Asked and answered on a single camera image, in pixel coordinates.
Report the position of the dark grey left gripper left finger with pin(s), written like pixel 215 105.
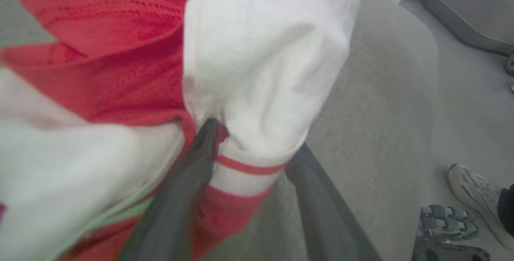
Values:
pixel 172 209

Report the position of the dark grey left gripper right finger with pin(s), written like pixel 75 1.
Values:
pixel 327 217

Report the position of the red and white garment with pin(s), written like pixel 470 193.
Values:
pixel 257 64

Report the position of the light grey sneaker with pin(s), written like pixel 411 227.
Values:
pixel 476 196

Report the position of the dark trouser leg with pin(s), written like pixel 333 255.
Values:
pixel 508 209

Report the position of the grey rounded plastic shell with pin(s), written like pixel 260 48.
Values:
pixel 474 8

